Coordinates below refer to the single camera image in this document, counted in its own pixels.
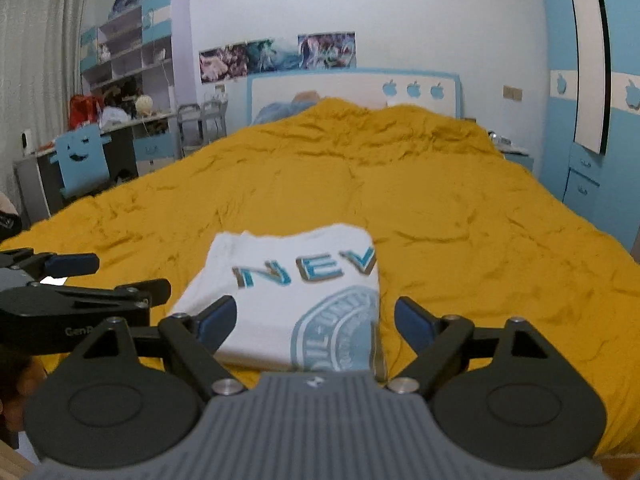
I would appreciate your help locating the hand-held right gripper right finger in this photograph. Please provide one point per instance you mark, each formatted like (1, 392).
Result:
(411, 321)

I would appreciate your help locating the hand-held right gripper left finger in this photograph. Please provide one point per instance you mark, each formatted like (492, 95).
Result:
(220, 318)

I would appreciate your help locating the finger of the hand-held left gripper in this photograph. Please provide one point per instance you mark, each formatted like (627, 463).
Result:
(130, 294)
(75, 263)

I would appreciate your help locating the white printed t-shirt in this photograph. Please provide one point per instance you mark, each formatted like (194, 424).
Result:
(300, 305)

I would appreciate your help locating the blue smiley chair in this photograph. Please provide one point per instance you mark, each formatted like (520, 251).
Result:
(82, 160)

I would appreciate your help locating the yellow bed blanket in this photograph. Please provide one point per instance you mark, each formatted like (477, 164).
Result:
(450, 200)

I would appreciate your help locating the dark desk with blue drawers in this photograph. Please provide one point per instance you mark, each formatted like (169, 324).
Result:
(130, 145)

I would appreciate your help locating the white cloth on desk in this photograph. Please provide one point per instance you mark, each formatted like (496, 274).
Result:
(114, 116)

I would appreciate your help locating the red bag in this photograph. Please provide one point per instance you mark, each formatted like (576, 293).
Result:
(84, 110)

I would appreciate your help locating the pale round ball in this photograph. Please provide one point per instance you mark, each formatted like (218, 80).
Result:
(144, 105)

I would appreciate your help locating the grey metal rack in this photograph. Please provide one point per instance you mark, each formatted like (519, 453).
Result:
(202, 125)

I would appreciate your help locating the blue nightstand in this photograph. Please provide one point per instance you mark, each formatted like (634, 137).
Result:
(517, 157)

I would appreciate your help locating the white curtain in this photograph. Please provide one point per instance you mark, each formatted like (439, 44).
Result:
(35, 60)

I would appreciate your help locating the blue pillow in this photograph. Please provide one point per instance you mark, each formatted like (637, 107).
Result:
(287, 107)

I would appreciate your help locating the white and blue shelf unit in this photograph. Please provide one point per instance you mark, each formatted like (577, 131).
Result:
(130, 45)

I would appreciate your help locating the white and blue headboard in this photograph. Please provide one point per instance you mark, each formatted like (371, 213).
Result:
(350, 87)

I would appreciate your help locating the blue and white wardrobe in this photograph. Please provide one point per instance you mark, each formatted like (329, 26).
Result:
(600, 125)

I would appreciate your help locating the beige wall socket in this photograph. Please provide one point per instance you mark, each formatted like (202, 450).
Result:
(512, 92)

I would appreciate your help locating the teal wall poster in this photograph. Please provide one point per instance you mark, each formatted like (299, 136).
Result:
(272, 56)

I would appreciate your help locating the purple and blue wall poster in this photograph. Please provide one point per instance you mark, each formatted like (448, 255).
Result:
(327, 51)

